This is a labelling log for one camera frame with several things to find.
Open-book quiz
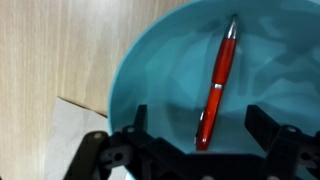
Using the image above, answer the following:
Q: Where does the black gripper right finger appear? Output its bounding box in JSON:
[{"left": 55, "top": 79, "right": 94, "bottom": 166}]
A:
[{"left": 244, "top": 105, "right": 320, "bottom": 180}]

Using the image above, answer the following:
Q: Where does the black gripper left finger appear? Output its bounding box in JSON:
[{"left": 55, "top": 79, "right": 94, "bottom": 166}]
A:
[{"left": 63, "top": 105, "right": 153, "bottom": 180}]

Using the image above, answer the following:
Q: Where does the red pen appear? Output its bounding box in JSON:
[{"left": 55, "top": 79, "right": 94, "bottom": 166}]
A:
[{"left": 195, "top": 15, "right": 239, "bottom": 151}]

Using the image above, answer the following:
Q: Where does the teal plastic bowl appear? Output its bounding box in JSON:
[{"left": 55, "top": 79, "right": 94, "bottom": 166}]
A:
[{"left": 107, "top": 0, "right": 320, "bottom": 180}]

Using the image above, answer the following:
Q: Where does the brown paper napkin front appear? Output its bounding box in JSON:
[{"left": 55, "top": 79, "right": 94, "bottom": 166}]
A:
[{"left": 44, "top": 98, "right": 110, "bottom": 180}]

